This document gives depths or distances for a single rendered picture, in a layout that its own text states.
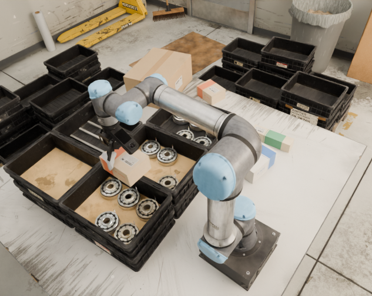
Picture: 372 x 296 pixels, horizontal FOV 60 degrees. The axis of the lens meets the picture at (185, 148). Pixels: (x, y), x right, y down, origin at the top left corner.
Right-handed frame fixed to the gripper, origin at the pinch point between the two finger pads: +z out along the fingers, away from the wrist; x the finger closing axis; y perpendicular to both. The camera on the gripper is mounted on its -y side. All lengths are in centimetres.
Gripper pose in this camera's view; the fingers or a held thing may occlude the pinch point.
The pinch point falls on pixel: (124, 160)
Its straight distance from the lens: 130.6
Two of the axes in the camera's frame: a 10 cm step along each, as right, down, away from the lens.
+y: -7.8, -4.1, 4.7
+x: -6.2, 5.9, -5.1
